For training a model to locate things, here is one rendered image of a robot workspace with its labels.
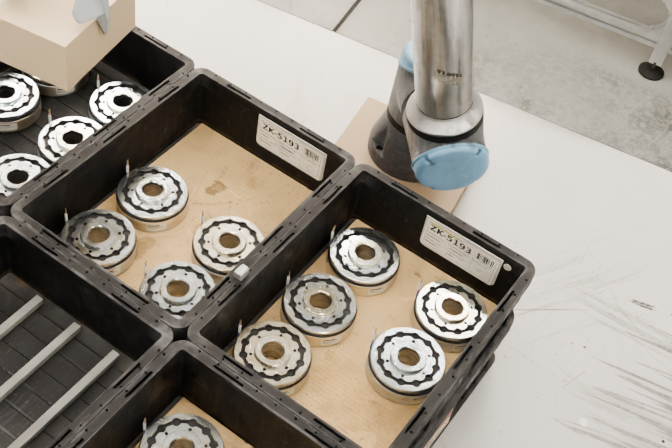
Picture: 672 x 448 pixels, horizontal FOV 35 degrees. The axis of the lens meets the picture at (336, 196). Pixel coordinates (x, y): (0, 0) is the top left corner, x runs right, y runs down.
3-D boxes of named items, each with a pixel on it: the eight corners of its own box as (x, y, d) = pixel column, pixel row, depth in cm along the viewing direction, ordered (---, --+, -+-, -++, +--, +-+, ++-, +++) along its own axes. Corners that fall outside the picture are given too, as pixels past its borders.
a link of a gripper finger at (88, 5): (84, 53, 137) (46, -10, 132) (110, 28, 141) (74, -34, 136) (101, 50, 135) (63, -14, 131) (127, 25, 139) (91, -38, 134)
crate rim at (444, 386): (358, 170, 157) (360, 159, 155) (535, 277, 148) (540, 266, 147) (180, 345, 133) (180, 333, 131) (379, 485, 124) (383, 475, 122)
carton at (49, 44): (62, -5, 152) (59, -49, 147) (135, 26, 150) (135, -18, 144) (-9, 56, 142) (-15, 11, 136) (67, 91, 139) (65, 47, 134)
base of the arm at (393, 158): (383, 109, 193) (394, 68, 186) (462, 138, 191) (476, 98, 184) (355, 162, 183) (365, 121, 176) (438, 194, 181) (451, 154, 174)
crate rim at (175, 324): (199, 75, 166) (200, 63, 164) (358, 170, 157) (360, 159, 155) (5, 222, 142) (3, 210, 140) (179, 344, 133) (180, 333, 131)
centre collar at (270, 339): (268, 330, 142) (269, 328, 141) (298, 350, 140) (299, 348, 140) (246, 354, 139) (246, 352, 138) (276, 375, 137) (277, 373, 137)
